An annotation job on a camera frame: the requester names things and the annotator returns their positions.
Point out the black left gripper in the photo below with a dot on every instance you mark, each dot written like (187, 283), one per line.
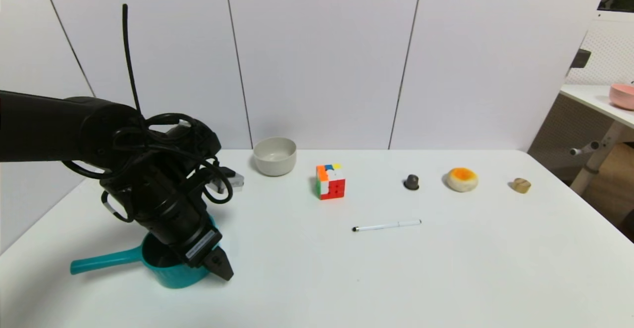
(202, 246)

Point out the beige ceramic bowl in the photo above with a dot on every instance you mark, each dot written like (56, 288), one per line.
(275, 163)

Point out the pink bowl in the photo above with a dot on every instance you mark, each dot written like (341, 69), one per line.
(622, 97)

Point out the multicolour puzzle cube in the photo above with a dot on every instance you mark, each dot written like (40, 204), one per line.
(331, 182)

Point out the white stylus pen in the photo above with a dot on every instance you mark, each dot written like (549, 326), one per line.
(386, 226)

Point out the small dark grey cap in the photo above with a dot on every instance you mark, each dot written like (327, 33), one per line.
(411, 183)

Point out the round bun with orange top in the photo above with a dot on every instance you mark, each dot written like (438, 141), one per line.
(461, 180)

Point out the small brown wooden nut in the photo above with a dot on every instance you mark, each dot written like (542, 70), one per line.
(521, 186)

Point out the brown perforated panel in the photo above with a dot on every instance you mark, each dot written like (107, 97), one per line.
(559, 135)

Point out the white side table leg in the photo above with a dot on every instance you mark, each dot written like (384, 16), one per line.
(597, 159)

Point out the white side table top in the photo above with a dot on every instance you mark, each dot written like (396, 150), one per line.
(592, 99)

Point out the white perforated panel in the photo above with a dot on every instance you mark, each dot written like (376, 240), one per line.
(607, 55)

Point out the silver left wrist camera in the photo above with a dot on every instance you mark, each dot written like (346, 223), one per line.
(233, 179)

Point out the black clamp bracket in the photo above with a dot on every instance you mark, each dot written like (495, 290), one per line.
(579, 59)

